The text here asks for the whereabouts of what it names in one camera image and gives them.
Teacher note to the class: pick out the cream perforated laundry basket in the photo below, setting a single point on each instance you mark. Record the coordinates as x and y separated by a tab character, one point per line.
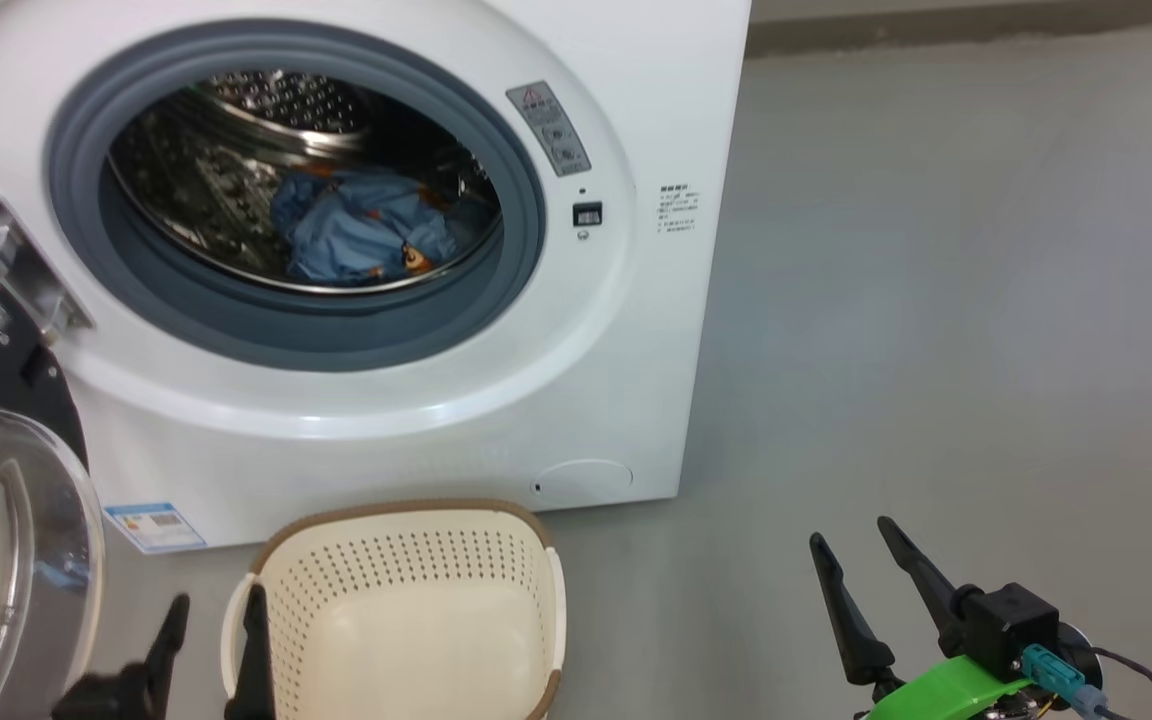
416	620

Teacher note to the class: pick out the teal right camera connector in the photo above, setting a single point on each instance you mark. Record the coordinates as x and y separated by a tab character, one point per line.
1056	675

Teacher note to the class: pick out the white front-load washing machine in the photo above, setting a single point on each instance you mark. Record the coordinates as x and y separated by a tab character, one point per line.
636	350

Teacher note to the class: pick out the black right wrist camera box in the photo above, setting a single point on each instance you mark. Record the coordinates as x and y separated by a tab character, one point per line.
1011	625

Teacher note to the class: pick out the blue energy label sticker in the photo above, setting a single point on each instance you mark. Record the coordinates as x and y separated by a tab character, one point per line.
156	527

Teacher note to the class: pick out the grey rubber door gasket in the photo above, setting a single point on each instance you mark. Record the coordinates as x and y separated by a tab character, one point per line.
336	335

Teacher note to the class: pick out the metal door hinge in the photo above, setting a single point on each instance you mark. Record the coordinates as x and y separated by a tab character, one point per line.
21	265

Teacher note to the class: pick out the round white filter cover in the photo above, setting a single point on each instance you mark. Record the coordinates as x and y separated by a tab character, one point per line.
586	480

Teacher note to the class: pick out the grey warning sticker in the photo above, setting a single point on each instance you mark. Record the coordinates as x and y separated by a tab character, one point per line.
551	130

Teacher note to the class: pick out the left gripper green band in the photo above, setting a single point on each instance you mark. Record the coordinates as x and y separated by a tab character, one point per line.
96	700

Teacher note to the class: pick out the blue printed garment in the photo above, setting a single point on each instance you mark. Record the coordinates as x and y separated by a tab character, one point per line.
356	230

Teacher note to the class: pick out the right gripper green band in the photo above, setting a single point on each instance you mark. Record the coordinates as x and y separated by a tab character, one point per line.
946	690

